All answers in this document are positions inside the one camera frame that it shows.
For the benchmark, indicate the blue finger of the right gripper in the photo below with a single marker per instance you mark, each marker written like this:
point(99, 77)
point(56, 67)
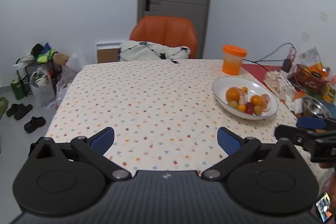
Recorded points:
point(313, 123)

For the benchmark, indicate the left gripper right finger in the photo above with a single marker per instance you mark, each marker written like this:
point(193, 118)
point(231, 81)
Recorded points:
point(240, 151)

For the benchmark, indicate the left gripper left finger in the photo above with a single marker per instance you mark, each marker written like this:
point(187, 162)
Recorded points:
point(91, 151)

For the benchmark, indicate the small red apple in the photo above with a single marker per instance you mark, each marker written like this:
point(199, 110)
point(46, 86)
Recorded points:
point(249, 108)

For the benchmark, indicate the peeled pomelo segment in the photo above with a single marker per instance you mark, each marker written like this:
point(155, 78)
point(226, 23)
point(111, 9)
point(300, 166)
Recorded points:
point(243, 98)

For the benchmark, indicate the large orange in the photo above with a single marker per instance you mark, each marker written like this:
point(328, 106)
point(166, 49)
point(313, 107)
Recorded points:
point(233, 94)

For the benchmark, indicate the small orange kumquat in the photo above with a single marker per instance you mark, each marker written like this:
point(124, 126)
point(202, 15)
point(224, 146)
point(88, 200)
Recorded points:
point(245, 89)

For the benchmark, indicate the brown kiwi fruit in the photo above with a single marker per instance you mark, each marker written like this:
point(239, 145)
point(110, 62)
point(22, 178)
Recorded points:
point(233, 104)

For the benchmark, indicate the steel bowl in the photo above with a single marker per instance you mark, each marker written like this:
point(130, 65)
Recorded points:
point(311, 107)

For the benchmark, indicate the crumpled white tissue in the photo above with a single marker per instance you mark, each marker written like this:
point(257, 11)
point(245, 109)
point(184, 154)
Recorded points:
point(295, 104)

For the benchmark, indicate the yellow can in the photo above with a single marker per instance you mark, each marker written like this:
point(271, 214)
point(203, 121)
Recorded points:
point(329, 93)

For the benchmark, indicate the floral tissue pack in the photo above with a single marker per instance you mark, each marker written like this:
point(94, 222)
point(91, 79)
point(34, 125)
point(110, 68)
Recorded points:
point(279, 85)

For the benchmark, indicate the smartphone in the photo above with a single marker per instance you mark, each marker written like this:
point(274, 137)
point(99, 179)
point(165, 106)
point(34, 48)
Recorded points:
point(322, 207)

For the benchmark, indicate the black charger plug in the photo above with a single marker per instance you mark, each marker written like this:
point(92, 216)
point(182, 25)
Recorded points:
point(286, 65)

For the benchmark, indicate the white Sweet plate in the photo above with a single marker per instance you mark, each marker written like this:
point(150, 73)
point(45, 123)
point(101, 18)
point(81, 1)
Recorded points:
point(221, 85)

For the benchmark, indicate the silver snack bag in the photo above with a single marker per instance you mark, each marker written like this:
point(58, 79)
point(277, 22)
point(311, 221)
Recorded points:
point(312, 60)

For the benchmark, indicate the black sandal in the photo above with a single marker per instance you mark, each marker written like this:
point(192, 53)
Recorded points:
point(18, 111)
point(34, 124)

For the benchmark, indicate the red orange table mat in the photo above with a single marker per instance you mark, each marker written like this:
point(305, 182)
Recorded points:
point(258, 72)

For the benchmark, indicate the white plastic bag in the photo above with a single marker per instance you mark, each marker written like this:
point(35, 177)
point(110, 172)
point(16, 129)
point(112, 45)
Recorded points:
point(42, 88)

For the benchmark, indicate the spotted cream tablecloth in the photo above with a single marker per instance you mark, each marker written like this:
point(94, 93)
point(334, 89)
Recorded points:
point(164, 114)

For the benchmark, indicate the orange lidded plastic cup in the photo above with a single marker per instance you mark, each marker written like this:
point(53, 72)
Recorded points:
point(232, 60)

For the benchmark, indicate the cardboard box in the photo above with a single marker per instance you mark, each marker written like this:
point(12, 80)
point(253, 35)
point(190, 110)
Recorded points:
point(108, 55)

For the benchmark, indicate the green box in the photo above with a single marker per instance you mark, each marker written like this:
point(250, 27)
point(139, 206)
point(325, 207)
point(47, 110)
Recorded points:
point(17, 89)

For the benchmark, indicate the white black patterned cushion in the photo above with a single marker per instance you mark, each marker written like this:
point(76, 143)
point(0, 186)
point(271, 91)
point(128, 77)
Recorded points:
point(131, 50)

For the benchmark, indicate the black shoe rack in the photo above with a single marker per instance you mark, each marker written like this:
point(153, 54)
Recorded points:
point(27, 66)

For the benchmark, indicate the orange leather chair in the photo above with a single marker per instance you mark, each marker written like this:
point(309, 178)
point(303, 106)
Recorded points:
point(168, 31)

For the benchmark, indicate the red wire basket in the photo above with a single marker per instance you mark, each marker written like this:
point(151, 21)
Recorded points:
point(311, 80)

